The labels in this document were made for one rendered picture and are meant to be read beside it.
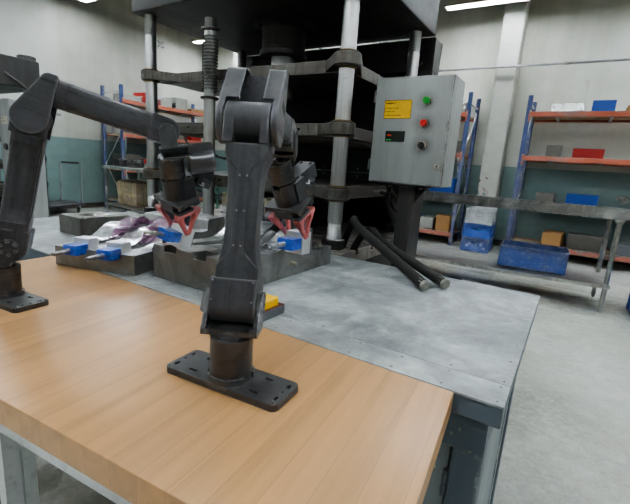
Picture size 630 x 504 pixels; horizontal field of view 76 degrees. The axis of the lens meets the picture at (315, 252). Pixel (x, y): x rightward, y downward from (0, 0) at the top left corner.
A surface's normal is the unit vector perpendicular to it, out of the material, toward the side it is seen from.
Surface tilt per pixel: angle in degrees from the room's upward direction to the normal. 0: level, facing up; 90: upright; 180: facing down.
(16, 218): 78
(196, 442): 0
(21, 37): 90
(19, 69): 90
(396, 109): 90
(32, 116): 90
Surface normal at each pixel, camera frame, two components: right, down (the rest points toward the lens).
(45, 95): 0.43, 0.22
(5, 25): 0.85, 0.16
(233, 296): -0.06, 0.00
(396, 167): -0.54, 0.14
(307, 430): 0.07, -0.98
